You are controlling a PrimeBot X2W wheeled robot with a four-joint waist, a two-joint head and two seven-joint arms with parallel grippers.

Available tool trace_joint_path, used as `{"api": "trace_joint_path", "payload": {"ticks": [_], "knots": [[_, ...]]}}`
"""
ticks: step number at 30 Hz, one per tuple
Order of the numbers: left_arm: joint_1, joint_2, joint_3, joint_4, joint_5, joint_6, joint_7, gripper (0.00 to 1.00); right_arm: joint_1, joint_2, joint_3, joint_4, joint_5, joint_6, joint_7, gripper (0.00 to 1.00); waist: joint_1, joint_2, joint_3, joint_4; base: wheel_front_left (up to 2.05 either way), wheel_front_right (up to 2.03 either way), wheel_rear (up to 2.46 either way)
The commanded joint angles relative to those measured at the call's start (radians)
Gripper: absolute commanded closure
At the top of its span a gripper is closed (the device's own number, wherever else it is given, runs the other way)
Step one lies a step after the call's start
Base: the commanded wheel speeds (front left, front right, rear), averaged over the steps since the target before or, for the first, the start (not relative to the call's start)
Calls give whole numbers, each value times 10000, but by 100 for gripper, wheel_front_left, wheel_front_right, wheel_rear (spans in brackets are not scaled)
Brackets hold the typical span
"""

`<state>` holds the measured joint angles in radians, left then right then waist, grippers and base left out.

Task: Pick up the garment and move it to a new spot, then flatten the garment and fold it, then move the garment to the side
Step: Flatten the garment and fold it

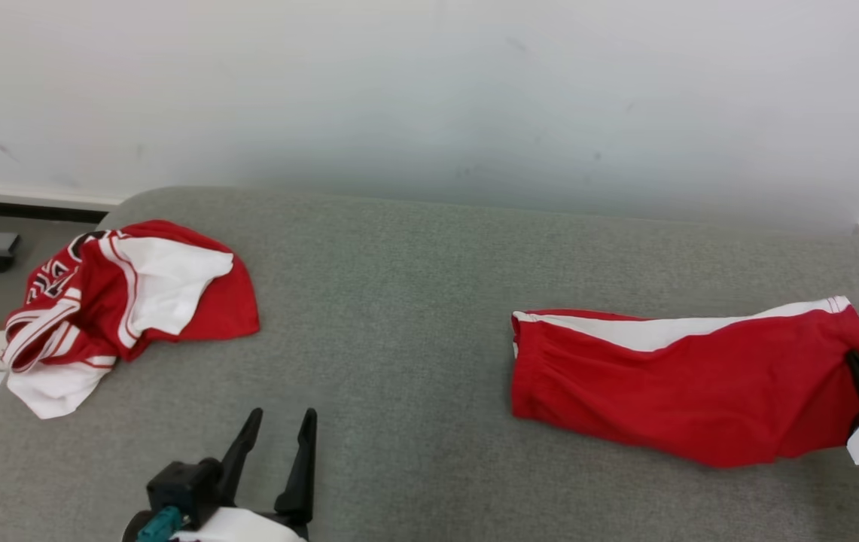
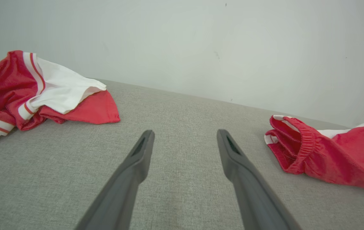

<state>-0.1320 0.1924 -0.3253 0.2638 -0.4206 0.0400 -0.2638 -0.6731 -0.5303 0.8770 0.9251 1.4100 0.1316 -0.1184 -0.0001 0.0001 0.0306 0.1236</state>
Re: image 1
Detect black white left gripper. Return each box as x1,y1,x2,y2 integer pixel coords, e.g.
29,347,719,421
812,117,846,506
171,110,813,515
122,407,318,542

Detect red white basketball jersey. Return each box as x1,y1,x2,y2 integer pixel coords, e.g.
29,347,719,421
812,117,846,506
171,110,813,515
2,219,260,420

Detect red white sports shorts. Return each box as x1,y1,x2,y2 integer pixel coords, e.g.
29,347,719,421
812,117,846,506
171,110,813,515
510,296,859,469

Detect white black wall baseboard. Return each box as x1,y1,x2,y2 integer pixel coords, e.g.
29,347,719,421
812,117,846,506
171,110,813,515
0,184,129,224

